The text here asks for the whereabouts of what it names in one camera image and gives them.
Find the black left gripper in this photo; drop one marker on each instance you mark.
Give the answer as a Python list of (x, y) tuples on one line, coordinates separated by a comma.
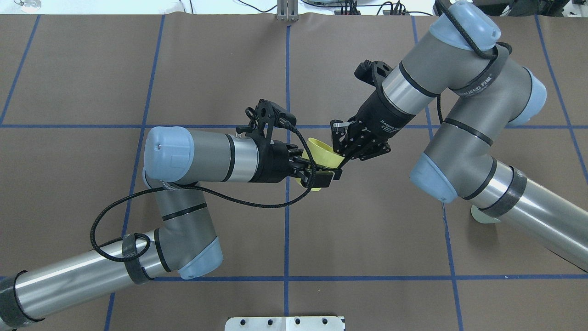
[(274, 160)]

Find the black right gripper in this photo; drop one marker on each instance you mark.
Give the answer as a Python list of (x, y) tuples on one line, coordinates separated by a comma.
[(374, 117)]

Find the yellow plastic cup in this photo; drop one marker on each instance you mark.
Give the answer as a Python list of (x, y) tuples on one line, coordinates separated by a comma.
[(323, 155)]

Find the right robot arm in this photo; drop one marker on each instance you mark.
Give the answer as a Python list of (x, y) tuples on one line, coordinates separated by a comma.
[(461, 53)]

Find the green plastic cup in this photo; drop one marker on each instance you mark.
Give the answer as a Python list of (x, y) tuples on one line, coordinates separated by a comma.
[(481, 217)]

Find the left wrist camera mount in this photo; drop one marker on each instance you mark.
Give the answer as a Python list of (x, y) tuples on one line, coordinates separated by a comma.
[(263, 119)]

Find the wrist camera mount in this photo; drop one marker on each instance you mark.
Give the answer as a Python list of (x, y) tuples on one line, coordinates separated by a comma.
[(263, 119), (373, 72)]

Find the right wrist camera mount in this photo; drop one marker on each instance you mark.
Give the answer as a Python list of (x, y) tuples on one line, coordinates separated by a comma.
[(373, 72)]

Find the aluminium frame post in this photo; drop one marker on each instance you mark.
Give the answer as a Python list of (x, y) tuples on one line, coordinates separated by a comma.
[(287, 10)]

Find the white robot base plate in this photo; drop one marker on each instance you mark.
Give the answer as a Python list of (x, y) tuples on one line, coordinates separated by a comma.
[(286, 323)]

